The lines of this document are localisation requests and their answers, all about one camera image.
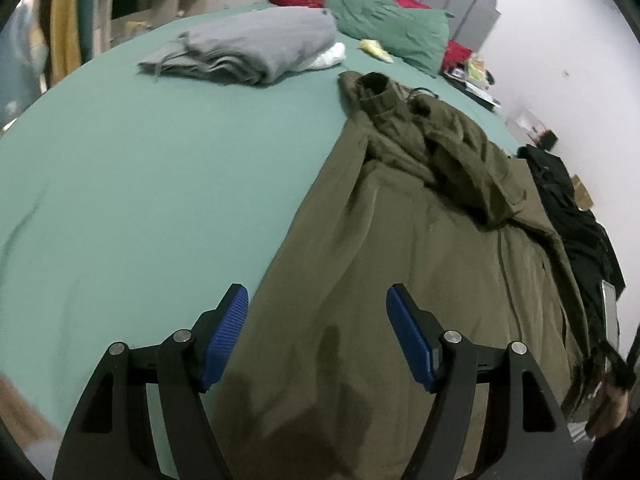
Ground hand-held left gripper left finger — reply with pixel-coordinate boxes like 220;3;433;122
52;283;250;480

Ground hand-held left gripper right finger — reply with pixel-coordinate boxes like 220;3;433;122
385;283;583;480

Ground olive green jacket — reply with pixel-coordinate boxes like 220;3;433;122
212;71;596;480

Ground pile of black clothes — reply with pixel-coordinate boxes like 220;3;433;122
517;144;626;361

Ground folded grey clothes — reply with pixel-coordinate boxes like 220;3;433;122
137;7;338;86

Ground bed with green sheet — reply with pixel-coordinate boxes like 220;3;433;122
0;2;523;480

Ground black tablet stand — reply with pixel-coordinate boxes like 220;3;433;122
587;330;640;396

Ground brown paper bag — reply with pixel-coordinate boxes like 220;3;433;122
570;175;596;211

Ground white nightstand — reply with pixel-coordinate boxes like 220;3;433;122
507;110;546;148

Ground white cloth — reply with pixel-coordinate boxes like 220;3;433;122
300;41;347;72

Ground yellow cloth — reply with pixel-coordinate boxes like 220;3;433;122
359;39;395;63

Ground green pillow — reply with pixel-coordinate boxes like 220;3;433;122
325;0;455;78

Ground blue printed cloth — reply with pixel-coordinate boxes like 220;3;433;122
0;0;51;131

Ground teal curtain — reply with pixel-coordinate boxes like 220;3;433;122
75;0;103;63

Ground yellow curtain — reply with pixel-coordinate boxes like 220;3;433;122
51;0;83;83

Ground tablet with grey frame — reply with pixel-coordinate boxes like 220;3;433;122
600;280;621;351

